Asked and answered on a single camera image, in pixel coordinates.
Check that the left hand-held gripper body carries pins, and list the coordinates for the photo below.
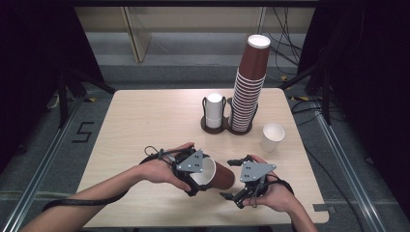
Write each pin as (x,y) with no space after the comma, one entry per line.
(190,163)

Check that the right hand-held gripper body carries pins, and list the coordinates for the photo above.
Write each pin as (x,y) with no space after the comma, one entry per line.
(256,170)

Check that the single brown paper cup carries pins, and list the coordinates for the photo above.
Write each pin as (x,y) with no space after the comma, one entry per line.
(224,177)

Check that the single white paper cup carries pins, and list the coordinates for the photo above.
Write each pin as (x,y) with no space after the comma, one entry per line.
(272,138)

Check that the dark brown wooden cup holder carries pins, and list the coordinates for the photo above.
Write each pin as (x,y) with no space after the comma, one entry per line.
(212,130)

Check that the stack of brown paper cups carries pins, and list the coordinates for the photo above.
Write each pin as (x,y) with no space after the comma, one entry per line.
(254,58)

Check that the person's left hand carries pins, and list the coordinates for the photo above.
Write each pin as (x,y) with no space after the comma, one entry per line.
(159,170)

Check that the person's right hand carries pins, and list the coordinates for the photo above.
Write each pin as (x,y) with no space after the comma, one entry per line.
(278,196)

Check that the grey tape strip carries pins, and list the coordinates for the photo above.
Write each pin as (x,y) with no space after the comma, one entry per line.
(323,208)

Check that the black metal stand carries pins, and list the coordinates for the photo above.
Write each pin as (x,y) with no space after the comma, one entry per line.
(64,93)
(325,90)

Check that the light wooden cabinet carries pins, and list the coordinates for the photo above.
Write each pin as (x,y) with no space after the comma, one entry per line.
(193,22)

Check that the black curtain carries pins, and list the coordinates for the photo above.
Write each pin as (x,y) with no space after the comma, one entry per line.
(29,64)
(370,80)

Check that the aluminium floor rail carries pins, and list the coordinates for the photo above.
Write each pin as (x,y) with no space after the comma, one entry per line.
(38,180)
(349,174)

